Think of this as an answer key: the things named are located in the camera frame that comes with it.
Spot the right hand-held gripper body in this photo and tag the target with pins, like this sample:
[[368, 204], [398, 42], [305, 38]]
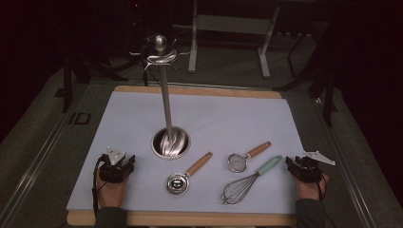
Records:
[[312, 172]]

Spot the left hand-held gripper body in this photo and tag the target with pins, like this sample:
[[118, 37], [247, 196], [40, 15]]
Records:
[[115, 172]]

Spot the metal utensil stand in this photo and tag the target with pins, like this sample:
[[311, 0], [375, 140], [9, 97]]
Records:
[[171, 145]]

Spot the person's right hand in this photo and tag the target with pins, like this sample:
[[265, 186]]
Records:
[[307, 190]]

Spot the person's left hand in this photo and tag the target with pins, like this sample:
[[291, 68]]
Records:
[[111, 193]]

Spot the black tripod stand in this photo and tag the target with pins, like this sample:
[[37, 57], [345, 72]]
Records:
[[320, 82], [82, 69]]

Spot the white paper sheet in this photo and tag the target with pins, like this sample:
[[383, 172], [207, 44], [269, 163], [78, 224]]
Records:
[[221, 114]]

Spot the grey metal frame stand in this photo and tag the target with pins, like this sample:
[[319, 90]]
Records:
[[234, 23]]

